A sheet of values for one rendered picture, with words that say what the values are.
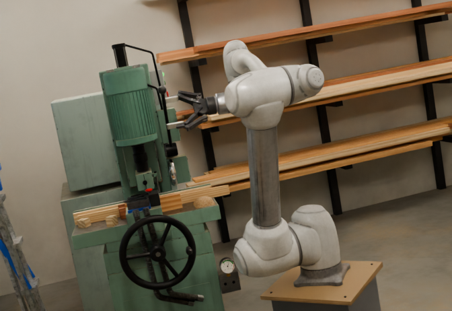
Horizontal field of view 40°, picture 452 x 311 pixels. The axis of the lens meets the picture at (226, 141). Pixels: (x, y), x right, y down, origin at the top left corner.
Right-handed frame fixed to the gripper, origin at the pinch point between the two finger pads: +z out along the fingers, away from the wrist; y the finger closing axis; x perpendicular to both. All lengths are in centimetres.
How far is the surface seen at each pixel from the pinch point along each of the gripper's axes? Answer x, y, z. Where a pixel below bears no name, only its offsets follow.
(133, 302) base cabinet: -46, -57, 27
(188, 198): -33.5, -20.8, -2.9
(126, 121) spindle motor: -2.2, 1.5, 16.8
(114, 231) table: -25, -35, 29
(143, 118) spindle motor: -2.9, 2.2, 9.6
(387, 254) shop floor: -187, 1, -133
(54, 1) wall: -115, 222, 60
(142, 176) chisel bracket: -20.9, -13.6, 14.3
